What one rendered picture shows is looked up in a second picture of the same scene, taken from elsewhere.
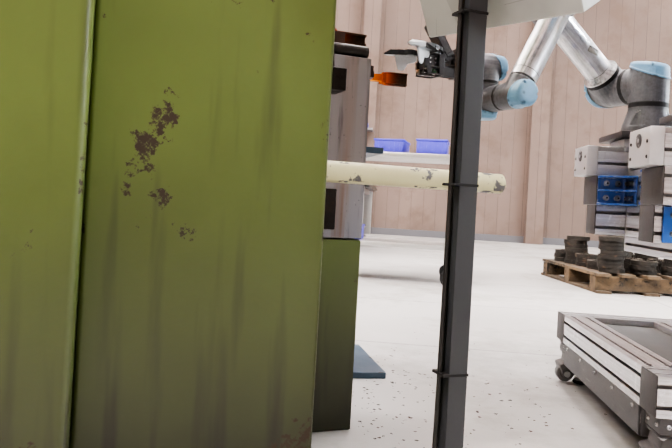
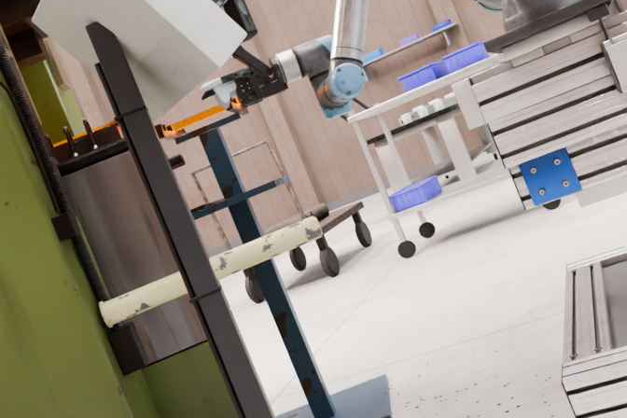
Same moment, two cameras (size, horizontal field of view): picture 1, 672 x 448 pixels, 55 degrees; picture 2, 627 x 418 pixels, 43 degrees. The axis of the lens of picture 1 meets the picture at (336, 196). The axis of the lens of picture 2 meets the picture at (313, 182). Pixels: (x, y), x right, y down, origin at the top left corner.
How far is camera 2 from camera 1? 0.81 m
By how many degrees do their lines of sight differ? 15
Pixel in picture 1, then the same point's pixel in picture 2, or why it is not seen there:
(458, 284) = (244, 400)
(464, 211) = (215, 323)
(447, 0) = not seen: hidden behind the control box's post
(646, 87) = not seen: outside the picture
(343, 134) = (158, 234)
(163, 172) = not seen: outside the picture
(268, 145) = (20, 331)
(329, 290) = (218, 397)
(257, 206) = (36, 395)
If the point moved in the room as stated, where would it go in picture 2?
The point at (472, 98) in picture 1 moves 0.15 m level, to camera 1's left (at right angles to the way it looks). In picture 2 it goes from (169, 203) to (92, 235)
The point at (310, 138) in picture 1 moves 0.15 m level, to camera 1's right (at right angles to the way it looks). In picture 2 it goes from (59, 302) to (129, 274)
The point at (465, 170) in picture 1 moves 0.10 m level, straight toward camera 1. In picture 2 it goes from (197, 281) to (161, 300)
